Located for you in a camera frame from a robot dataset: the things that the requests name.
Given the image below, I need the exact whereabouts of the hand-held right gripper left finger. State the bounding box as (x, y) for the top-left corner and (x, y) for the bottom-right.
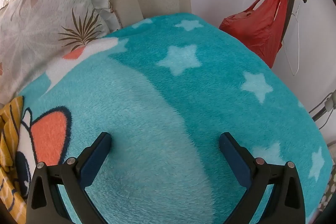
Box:
(26, 132), (113, 224)

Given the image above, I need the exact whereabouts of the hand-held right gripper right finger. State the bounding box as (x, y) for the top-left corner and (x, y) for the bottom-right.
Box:
(219, 132), (306, 224)

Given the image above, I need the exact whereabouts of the yellow striped small shirt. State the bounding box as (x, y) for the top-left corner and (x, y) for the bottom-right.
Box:
(0, 96), (28, 222)

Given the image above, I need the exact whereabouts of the teal star print fleece blanket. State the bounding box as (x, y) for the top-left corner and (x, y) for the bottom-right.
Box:
(16, 12), (333, 224)

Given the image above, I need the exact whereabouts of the dotted cloth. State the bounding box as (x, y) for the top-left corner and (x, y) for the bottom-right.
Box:
(318, 163), (336, 214)

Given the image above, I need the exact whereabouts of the red plastic bag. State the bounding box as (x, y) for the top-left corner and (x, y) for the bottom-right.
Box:
(219, 0), (289, 69)

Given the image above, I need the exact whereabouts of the floral leaf print pillow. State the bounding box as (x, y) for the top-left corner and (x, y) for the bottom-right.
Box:
(0, 0), (123, 104)

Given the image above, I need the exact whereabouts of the white plug with cable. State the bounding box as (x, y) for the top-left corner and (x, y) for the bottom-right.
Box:
(318, 92), (336, 130)

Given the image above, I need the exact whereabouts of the white wire hanger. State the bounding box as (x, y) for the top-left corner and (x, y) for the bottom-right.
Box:
(282, 0), (301, 76)

